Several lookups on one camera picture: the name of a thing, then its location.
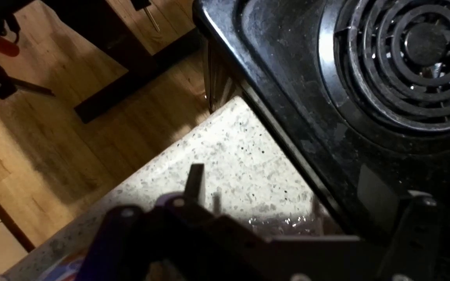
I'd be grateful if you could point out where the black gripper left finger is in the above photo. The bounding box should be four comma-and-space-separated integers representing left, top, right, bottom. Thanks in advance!
75, 163, 269, 281

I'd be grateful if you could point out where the black electric stove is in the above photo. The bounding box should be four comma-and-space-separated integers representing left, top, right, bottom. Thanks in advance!
192, 0, 450, 246

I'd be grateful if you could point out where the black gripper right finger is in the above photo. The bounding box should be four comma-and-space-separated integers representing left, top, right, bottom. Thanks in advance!
378, 191, 450, 281

